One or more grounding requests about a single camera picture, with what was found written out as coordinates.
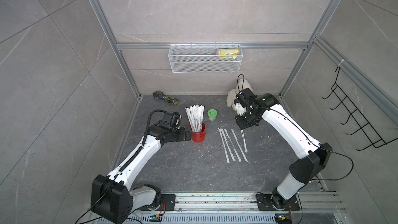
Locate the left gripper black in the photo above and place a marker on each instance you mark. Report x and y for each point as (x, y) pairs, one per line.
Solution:
(182, 137)

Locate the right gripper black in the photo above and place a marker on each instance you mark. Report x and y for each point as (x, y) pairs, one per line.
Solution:
(240, 124)

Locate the red cup container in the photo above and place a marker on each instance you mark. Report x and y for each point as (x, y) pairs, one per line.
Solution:
(199, 137)

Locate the bundle of white straws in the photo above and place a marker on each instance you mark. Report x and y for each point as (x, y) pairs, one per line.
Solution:
(195, 116)

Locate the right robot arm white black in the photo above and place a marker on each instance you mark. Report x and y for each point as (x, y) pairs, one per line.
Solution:
(312, 155)

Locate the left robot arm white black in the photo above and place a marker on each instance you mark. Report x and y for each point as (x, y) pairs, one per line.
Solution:
(112, 196)

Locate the white plush dog toy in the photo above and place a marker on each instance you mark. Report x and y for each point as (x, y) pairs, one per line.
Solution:
(241, 84)

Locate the green lid jar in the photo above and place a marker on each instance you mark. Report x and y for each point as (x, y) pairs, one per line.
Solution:
(212, 114)

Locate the camouflage cloth piece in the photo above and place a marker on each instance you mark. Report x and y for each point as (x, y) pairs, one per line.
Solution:
(159, 95)

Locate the yellow sponge in basket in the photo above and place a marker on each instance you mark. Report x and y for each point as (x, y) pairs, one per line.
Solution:
(228, 53)

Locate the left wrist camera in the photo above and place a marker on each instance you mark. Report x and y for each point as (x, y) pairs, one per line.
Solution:
(170, 121)

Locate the white wire mesh basket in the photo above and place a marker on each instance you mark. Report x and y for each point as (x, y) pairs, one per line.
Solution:
(202, 59)

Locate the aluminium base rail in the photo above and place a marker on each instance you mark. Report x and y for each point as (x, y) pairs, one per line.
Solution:
(219, 202)

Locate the black wire hook rack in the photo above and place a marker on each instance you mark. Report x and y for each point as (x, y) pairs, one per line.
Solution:
(372, 137)

